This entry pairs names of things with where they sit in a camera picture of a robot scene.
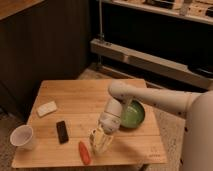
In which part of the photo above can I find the white sponge block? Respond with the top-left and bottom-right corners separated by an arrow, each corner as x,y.
36,101 -> 57,117

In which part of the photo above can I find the green bowl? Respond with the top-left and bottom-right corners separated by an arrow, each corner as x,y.
121,100 -> 145,129

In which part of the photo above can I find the metal shelf frame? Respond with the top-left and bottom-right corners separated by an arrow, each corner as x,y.
90,0 -> 213,90

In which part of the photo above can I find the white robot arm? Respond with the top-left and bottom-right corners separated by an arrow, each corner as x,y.
90,80 -> 213,171

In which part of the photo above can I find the white paper cup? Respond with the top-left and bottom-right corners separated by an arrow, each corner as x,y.
10,125 -> 36,150

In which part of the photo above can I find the clear bottle with white cap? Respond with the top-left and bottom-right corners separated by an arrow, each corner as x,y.
89,127 -> 109,154

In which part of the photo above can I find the orange carrot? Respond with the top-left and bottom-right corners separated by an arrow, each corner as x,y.
78,141 -> 91,165

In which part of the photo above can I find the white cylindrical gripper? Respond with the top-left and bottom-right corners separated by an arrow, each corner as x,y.
93,98 -> 123,153

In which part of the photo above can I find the black rectangular phone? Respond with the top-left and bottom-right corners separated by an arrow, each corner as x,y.
56,121 -> 69,144

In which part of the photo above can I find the wooden table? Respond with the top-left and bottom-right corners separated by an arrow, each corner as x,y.
12,79 -> 167,168

